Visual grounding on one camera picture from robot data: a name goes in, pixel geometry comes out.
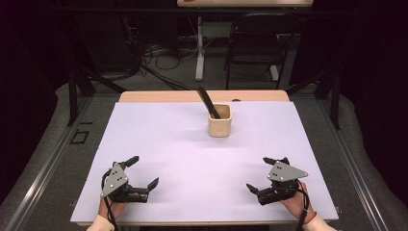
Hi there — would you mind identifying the person's right hand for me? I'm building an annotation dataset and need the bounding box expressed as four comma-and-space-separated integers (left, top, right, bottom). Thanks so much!
278, 181, 317, 224

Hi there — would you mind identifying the black equipment cabinet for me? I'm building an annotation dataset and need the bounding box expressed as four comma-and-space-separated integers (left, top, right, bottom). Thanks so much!
78, 13, 138, 74

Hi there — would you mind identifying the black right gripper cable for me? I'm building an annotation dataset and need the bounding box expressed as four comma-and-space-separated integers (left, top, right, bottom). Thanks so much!
294, 179, 312, 231

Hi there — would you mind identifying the white foam board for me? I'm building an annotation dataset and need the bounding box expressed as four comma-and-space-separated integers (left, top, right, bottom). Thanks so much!
69, 100, 340, 224

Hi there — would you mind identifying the light wooden table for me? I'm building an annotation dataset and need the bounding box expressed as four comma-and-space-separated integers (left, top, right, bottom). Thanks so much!
76, 90, 338, 227

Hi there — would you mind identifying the black plastic comb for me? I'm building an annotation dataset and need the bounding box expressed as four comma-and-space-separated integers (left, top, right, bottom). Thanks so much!
196, 85, 222, 120

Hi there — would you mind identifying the cream ceramic cup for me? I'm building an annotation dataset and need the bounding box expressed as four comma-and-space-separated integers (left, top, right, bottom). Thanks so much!
207, 103, 233, 139

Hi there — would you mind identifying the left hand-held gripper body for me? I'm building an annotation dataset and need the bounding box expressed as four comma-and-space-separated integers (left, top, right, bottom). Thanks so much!
100, 159, 151, 204

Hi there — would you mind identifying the black folding chair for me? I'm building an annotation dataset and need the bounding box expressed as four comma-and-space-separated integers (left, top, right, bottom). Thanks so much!
223, 13, 301, 90

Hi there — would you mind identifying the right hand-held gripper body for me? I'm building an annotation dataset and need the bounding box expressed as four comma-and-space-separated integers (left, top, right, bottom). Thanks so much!
256, 157, 310, 207

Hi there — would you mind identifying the black floor cable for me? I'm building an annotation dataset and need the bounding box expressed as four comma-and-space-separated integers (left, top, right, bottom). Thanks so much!
140, 62, 195, 90

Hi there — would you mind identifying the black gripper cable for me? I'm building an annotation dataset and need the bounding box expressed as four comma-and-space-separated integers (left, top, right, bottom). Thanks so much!
294, 179, 312, 231
101, 169, 120, 231

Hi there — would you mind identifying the black metal post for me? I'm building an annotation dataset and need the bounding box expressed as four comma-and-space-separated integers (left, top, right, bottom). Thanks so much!
66, 68, 79, 127

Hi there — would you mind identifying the person's left hand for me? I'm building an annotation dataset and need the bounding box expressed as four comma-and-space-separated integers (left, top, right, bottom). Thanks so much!
98, 192, 142, 222

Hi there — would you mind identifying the wooden desk with white legs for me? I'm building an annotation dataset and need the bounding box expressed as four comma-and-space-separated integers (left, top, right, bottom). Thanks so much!
176, 0, 314, 82

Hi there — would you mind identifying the dark curtain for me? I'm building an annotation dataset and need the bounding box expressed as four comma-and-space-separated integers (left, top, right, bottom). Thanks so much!
336, 0, 408, 208
0, 0, 70, 196

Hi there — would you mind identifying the aluminium floor rail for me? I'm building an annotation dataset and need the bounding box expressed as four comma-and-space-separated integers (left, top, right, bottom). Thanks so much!
316, 97, 391, 231
4, 95, 94, 231

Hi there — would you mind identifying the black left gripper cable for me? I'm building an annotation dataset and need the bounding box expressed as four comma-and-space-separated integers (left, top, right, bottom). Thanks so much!
101, 169, 120, 231

